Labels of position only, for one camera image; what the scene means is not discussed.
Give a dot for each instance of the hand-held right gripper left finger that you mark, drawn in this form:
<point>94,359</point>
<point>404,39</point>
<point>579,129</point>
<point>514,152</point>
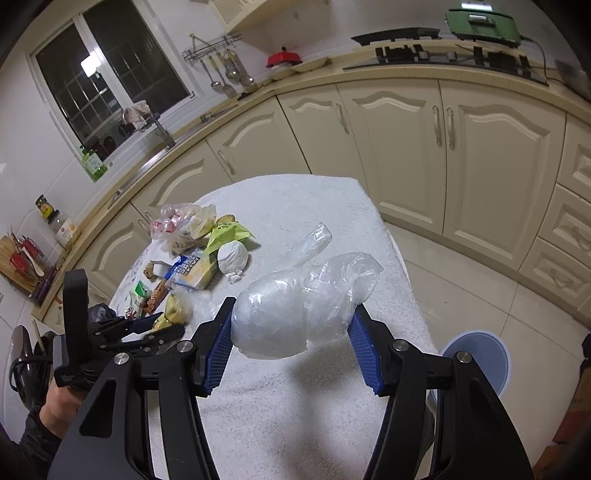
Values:
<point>217,350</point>

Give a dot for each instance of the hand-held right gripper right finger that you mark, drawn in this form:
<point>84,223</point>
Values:
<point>364,355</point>

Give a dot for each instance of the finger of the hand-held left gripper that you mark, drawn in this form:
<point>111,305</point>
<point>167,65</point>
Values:
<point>166,333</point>
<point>138,325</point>

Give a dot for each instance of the clear bag with white contents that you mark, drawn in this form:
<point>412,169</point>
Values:
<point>272,318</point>

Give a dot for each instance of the clear bag of bread rolls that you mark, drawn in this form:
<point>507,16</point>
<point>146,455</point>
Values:
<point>194,270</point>

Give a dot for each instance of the brown bread lump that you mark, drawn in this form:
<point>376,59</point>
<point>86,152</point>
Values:
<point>225,220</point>

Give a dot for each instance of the person's left forearm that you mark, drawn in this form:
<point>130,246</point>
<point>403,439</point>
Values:
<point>32,447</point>

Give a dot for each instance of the person's left hand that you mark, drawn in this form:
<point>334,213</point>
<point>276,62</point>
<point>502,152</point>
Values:
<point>55,406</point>

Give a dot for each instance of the green white packet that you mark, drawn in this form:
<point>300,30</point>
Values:
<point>138,300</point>

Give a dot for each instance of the yellow wrapper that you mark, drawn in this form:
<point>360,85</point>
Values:
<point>175,309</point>

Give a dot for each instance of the orange brown snack wrapper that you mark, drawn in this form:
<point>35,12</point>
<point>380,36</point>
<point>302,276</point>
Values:
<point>159,293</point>

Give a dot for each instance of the small white carton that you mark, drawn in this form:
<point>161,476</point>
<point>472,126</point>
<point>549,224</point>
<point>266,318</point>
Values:
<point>161,268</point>

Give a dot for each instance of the dark glossy appliance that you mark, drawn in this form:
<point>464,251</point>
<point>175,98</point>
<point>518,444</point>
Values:
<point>23,360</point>

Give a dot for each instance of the wooden kitchen tool rack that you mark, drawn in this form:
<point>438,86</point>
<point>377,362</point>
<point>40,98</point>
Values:
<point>23,263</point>

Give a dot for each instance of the white jar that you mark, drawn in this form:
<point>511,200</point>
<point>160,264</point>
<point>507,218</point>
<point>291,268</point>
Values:
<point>64,230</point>

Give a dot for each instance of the white towel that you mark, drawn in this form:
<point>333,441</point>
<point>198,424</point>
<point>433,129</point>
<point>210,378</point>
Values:
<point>295,406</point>

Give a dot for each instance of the small white bagged ball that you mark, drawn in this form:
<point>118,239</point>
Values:
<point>232,258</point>

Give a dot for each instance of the dark lidded jar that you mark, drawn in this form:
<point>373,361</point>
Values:
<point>45,207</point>

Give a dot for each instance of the clear plastic bag red print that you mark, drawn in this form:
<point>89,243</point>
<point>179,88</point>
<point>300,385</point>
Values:
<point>173,217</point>

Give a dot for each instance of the clear bag with yellow food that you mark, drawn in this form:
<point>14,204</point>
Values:
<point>198,224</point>

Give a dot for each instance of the green wrapper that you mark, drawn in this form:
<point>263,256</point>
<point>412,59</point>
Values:
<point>226,233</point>

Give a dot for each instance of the green bottle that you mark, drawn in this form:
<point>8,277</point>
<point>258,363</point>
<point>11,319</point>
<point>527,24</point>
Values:
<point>94,166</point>

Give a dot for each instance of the metal faucet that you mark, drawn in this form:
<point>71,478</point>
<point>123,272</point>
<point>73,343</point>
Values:
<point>161,131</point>

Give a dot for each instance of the pink cloth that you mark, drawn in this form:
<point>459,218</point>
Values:
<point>136,114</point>

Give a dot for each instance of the brown cardboard box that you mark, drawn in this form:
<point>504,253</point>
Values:
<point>572,415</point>

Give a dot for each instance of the cream kitchen cabinet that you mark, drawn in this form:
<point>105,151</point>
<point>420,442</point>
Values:
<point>498,152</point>

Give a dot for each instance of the metal spatula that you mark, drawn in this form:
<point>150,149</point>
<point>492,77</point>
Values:
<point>229,90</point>

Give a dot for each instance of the metal ladle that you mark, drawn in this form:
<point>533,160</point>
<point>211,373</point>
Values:
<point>214,84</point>

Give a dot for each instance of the kitchen window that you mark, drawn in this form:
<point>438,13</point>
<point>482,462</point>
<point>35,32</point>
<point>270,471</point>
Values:
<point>115,60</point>

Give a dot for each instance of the metal spoon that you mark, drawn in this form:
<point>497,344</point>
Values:
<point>247,81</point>

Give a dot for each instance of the metal utensil hanging rack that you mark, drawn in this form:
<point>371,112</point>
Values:
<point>212,48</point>

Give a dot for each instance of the white tray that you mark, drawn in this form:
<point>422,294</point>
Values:
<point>309,65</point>

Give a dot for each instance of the red pot lid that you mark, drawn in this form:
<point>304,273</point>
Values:
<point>284,58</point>

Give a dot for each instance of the black gas stove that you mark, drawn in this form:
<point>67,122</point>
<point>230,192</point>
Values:
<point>443,57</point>

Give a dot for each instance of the black griddle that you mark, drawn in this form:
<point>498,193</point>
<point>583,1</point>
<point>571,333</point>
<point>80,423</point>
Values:
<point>397,36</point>

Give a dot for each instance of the cream range hood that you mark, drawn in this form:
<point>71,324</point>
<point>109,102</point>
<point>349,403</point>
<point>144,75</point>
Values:
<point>235,14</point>

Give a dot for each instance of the green appliance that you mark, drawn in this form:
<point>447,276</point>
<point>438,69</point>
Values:
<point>485,25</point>

